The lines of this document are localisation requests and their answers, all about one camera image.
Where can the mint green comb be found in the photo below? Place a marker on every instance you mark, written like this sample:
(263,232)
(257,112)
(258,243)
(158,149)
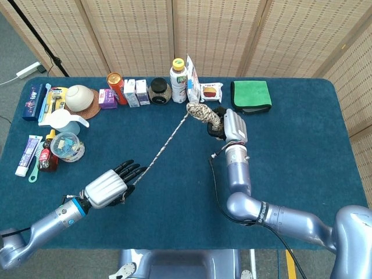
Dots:
(33,174)

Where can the white blue milk carton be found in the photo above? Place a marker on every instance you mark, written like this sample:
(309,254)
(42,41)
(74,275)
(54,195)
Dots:
(130,94)

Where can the white power strip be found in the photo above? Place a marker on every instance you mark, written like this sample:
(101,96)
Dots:
(28,69)

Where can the blue felt table cover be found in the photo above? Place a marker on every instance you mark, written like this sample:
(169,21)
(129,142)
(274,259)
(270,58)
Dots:
(180,209)

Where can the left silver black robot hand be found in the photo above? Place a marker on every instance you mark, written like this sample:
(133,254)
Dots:
(104,189)

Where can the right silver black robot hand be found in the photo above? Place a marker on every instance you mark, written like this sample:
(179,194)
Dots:
(235,126)

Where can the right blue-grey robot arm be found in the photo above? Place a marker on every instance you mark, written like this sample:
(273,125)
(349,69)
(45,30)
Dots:
(238,174)

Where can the dark blue toothpaste box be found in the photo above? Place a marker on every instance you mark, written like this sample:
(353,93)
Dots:
(33,101)

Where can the white drink bottle yellow cap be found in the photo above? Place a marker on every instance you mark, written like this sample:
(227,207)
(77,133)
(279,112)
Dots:
(178,84)

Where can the dark sauce bottle yellow cap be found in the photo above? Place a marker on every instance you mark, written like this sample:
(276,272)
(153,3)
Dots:
(48,160)

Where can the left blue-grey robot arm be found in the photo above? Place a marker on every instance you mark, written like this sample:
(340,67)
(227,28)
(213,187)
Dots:
(52,218)

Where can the yellow razor blister pack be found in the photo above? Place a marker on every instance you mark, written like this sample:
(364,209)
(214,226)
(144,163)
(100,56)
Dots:
(56,97)

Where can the white snack bag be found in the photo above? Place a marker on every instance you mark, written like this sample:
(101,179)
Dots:
(192,84)

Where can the blue packaged toothbrush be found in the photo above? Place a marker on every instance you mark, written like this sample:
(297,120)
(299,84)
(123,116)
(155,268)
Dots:
(45,101)

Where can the orange drink can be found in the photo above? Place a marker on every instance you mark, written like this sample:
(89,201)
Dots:
(116,87)

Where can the light blue pitcher white lid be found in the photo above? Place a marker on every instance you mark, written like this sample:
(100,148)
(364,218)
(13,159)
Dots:
(62,119)

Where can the cream upturned bowl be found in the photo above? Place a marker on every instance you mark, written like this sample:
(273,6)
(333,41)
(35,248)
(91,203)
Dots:
(78,97)

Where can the purple tissue pack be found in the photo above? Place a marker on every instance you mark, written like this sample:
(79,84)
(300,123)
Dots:
(107,98)

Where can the black stand pole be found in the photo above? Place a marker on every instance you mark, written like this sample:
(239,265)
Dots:
(32,29)

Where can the white purple milk carton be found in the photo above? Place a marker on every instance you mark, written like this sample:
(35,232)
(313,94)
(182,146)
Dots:
(142,93)

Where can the woven rattan coaster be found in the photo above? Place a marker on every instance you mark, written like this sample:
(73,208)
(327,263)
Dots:
(94,110)

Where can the blue-grey robot torso base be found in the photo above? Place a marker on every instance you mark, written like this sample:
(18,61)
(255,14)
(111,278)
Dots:
(180,264)

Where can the glass jar black lid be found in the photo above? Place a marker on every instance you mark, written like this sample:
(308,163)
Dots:
(159,93)

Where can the clear jar of clips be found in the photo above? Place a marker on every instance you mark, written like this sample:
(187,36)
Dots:
(67,146)

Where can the white purple toothpaste tube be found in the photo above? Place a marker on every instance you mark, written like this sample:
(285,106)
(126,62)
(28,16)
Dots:
(29,154)

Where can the green microfiber cloth black edge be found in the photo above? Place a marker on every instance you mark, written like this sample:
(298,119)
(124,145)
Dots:
(250,94)

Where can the packaged red cake snack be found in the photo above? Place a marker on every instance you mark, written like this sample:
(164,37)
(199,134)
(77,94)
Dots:
(210,92)

